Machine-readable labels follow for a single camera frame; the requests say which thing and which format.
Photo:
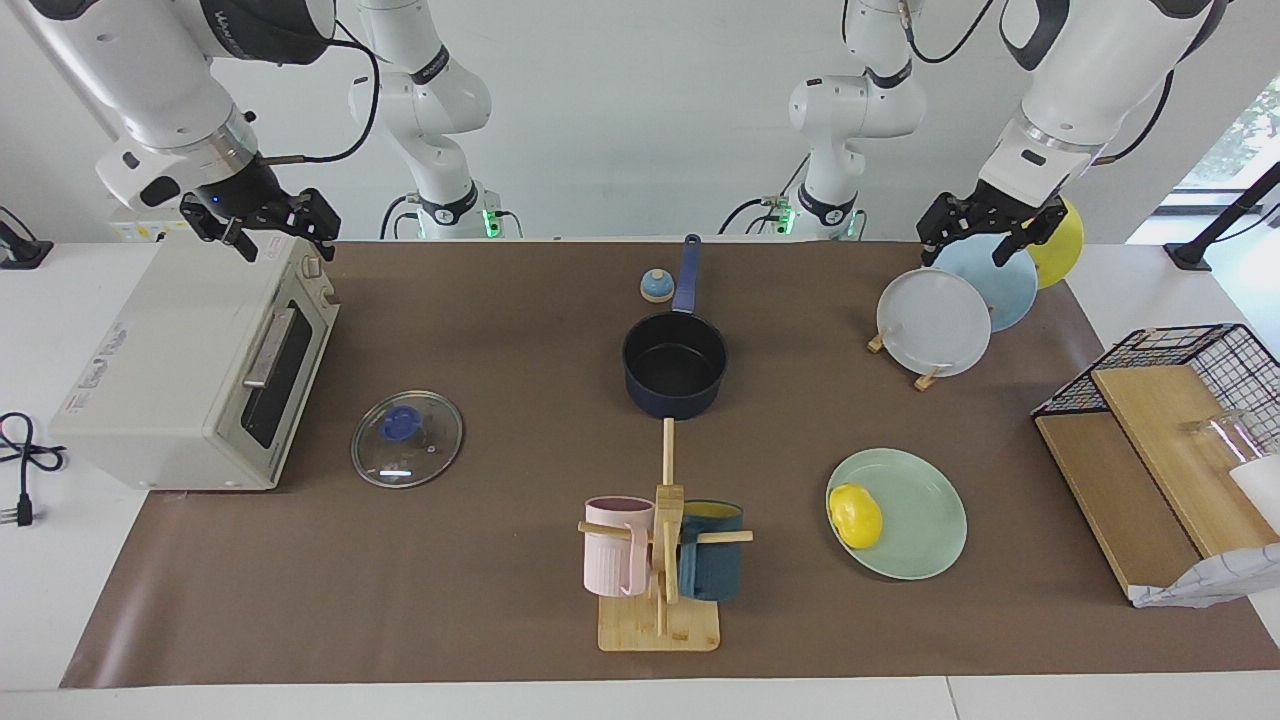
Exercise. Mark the dark teal mug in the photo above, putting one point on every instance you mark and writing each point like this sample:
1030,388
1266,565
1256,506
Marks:
712,570

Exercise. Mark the white cup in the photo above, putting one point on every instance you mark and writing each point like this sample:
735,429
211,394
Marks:
1260,490

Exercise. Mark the small blue wooden bell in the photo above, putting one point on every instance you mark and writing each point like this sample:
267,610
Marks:
657,288

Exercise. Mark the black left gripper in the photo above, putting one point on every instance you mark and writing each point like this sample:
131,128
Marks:
1000,210

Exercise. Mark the white checked cloth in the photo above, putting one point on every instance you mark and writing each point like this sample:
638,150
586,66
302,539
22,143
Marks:
1220,580

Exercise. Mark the glass lid blue knob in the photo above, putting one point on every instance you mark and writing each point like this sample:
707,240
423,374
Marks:
420,445

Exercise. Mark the white power strip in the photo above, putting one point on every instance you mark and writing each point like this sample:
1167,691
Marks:
130,228

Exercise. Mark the yellow plate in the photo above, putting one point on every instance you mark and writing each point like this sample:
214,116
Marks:
1065,250

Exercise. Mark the wooden plate rack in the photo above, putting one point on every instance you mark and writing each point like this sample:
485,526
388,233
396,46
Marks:
927,379

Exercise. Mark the light blue plate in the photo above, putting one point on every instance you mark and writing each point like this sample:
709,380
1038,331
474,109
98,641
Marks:
1005,290

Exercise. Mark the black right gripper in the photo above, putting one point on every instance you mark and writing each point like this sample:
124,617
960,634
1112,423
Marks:
255,200

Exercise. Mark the brown wooden base board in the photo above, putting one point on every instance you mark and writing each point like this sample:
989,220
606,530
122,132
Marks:
1110,500

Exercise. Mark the dark blue saucepan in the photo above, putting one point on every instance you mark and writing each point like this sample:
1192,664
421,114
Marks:
675,400

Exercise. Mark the clear glass cup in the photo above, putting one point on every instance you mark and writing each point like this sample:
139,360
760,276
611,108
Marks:
1222,432

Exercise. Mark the yellow potato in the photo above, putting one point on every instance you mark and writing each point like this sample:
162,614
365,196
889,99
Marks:
856,516

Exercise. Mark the wooden mug tree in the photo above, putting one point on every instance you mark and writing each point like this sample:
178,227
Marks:
660,625

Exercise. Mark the black slanted stand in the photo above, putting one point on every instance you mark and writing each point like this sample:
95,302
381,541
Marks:
1215,225

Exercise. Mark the pink ribbed mug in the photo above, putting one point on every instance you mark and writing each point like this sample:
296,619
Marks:
610,560

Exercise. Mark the brown table mat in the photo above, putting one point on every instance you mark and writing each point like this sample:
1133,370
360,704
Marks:
480,560

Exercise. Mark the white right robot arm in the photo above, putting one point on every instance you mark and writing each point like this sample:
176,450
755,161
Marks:
150,60

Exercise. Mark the black table clamp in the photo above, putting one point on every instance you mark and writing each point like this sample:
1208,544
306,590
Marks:
20,252

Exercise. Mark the cream toaster oven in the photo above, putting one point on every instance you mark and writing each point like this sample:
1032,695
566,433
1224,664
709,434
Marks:
170,360

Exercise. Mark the grey plate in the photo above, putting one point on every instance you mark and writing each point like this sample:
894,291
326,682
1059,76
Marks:
935,325

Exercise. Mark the light wooden shelf board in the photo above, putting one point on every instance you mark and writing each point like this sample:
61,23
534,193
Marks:
1180,450

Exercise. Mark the window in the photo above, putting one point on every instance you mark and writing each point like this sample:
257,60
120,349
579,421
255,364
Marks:
1245,140

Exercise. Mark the mint green plate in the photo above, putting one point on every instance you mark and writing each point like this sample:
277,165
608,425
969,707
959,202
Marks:
925,515

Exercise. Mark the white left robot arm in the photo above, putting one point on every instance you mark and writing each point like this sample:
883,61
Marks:
1080,70

